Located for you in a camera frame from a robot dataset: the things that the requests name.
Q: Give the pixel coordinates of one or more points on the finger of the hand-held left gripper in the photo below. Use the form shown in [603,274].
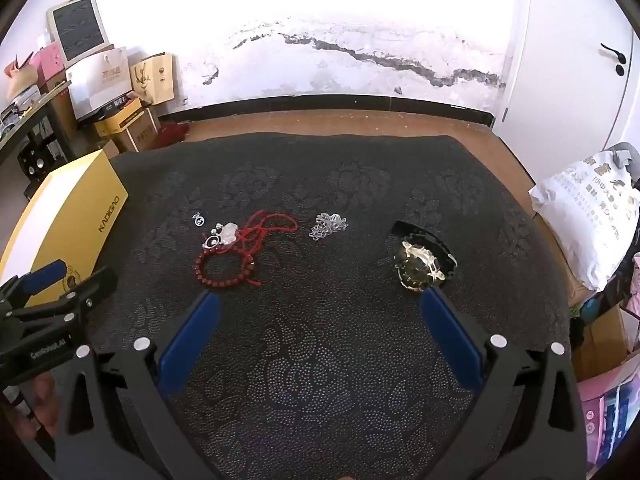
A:
[82,292]
[45,276]

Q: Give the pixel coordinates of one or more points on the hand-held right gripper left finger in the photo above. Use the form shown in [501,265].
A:
[192,332]

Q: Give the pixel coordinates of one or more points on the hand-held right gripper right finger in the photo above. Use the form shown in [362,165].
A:
[450,335]

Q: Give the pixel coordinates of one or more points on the yellow cardboard box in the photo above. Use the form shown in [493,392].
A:
[65,215]

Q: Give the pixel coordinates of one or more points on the person's left hand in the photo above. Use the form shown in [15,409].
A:
[37,402]

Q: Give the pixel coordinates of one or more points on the black gold wristwatch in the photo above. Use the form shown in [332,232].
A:
[422,265]

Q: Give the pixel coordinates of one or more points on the silver white stone pendant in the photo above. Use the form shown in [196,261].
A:
[223,234]

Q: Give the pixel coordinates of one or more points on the black patterned table mat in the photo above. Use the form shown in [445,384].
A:
[320,340]

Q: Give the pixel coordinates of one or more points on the brown cardboard box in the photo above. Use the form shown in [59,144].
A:
[600,340]

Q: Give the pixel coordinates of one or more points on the dark shelf unit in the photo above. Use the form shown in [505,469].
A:
[45,125]

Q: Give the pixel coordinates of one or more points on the yellow black cardboard carton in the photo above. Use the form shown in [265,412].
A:
[127,122]

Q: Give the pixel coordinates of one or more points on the red cloth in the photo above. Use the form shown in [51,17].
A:
[173,133]

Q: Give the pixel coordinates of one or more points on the pink printed packet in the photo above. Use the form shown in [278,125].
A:
[612,420]

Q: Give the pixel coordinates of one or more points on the white printed sack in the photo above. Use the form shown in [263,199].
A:
[590,210]

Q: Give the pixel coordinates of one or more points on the beige open box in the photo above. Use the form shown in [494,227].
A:
[20,77]

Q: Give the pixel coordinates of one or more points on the pink box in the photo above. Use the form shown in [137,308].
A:
[47,60]

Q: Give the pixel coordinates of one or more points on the brown paper bag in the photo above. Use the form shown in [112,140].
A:
[152,77]

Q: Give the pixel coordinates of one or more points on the white monitor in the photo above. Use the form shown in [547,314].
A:
[77,27]

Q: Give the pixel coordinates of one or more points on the white door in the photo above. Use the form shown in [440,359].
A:
[565,35]

